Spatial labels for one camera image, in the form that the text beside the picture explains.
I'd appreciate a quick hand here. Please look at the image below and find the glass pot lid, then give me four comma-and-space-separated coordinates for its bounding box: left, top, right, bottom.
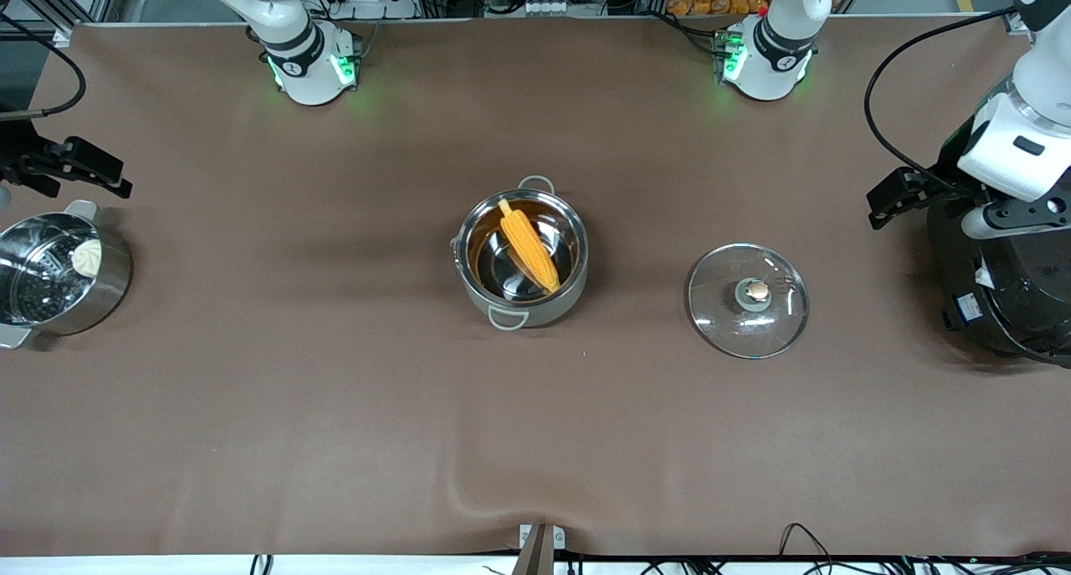
687, 242, 810, 360

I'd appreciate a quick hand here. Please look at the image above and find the yellow corn cob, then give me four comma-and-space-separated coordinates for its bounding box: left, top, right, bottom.
497, 198, 561, 293

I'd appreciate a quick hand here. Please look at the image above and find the steel steamer pot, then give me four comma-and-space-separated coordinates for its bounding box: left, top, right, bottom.
0, 200, 133, 350

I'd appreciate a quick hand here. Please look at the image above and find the grey steel cooking pot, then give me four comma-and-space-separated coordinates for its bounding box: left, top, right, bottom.
452, 175, 590, 331

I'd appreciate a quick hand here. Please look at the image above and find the white steamed bun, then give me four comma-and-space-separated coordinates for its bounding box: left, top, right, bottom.
70, 238, 104, 280

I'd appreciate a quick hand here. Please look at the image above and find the black rice cooker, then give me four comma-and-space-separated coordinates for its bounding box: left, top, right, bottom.
926, 161, 1071, 367

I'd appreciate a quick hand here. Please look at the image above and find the brown table cloth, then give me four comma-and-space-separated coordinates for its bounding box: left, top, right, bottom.
0, 14, 1071, 559

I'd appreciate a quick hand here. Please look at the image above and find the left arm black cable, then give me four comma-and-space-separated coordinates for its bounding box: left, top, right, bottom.
863, 6, 1017, 196

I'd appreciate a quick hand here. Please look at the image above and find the metal table clamp bracket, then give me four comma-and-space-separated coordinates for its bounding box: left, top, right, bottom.
512, 523, 566, 575

